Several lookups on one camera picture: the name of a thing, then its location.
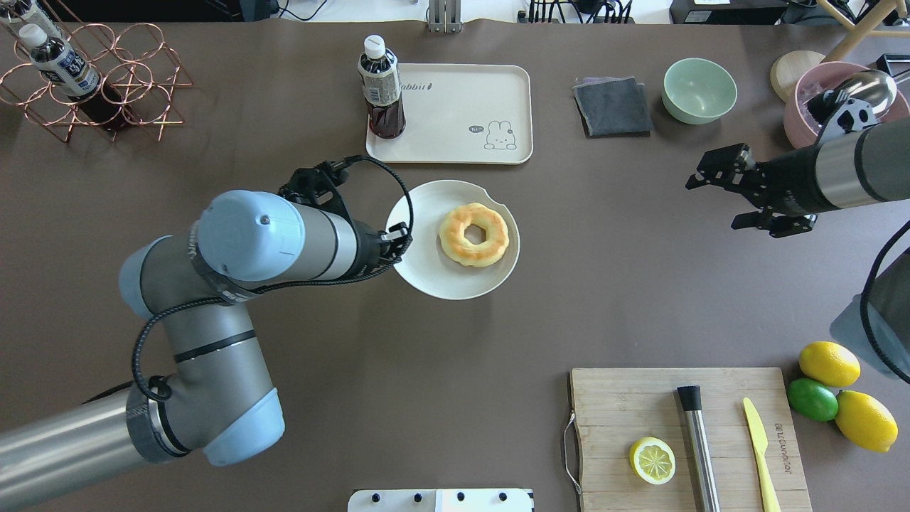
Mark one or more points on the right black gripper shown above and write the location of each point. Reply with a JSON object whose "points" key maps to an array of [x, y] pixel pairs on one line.
{"points": [[791, 185]]}

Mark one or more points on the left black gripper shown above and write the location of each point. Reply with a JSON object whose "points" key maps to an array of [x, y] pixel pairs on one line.
{"points": [[370, 247]]}

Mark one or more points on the white round plate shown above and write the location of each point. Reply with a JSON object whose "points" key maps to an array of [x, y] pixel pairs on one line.
{"points": [[425, 266]]}

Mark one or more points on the glazed ring donut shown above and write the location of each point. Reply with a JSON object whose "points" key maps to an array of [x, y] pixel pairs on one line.
{"points": [[474, 235]]}

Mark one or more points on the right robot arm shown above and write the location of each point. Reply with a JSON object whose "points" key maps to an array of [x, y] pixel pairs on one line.
{"points": [[861, 168]]}

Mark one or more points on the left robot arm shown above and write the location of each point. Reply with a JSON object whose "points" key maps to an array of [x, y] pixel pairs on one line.
{"points": [[199, 380]]}

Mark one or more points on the cream rabbit tray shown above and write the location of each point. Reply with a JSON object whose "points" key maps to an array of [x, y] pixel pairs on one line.
{"points": [[461, 114]]}

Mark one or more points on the dark tea bottle on tray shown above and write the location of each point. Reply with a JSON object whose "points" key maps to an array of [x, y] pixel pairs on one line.
{"points": [[381, 87]]}

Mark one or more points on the mint green bowl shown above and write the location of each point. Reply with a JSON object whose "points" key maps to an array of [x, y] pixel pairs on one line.
{"points": [[697, 91]]}

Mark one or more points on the metal ice scoop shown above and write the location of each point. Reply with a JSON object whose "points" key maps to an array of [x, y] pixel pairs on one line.
{"points": [[873, 86]]}

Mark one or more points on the pink bowl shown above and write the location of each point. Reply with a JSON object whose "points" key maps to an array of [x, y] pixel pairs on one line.
{"points": [[801, 129]]}

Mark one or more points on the grey folded cloth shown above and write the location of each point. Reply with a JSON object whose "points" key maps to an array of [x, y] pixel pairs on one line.
{"points": [[613, 106]]}

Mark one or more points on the yellow lemon far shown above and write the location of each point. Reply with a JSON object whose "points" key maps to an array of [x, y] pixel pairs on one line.
{"points": [[829, 363]]}

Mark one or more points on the yellow lemon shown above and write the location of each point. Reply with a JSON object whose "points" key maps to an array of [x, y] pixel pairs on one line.
{"points": [[865, 421], [829, 363]]}

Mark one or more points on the steel muddler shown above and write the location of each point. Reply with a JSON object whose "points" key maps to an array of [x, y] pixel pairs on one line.
{"points": [[691, 402]]}

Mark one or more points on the green lime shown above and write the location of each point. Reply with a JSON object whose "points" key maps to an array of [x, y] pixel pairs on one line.
{"points": [[812, 399]]}

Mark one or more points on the wooden mug tree stand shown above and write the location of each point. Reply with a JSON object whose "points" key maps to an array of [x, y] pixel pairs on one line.
{"points": [[790, 67]]}

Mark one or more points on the yellow lemon near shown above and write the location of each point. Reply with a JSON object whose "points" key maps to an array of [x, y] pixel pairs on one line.
{"points": [[865, 421]]}

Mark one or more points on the wooden cutting board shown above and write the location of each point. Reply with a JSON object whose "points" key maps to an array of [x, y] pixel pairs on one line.
{"points": [[614, 407]]}

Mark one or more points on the half lemon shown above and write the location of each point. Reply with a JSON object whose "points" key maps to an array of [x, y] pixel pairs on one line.
{"points": [[652, 460]]}

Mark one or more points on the yellow plastic knife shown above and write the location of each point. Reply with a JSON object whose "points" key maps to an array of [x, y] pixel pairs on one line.
{"points": [[760, 443]]}

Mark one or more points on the bottle in rack upper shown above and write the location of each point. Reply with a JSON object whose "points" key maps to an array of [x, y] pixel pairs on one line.
{"points": [[65, 67]]}

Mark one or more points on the bottle in rack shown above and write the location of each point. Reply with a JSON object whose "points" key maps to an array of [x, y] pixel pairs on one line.
{"points": [[15, 14], [65, 67]]}

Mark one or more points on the bottle in rack lower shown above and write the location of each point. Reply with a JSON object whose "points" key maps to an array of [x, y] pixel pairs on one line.
{"points": [[15, 14]]}

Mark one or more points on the aluminium frame post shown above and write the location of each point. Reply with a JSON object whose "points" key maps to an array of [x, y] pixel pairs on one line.
{"points": [[444, 16]]}

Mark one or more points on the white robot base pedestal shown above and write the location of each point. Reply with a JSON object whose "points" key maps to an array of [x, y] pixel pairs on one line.
{"points": [[458, 499]]}

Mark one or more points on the copper wire bottle rack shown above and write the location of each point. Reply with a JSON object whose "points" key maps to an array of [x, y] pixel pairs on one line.
{"points": [[133, 77]]}

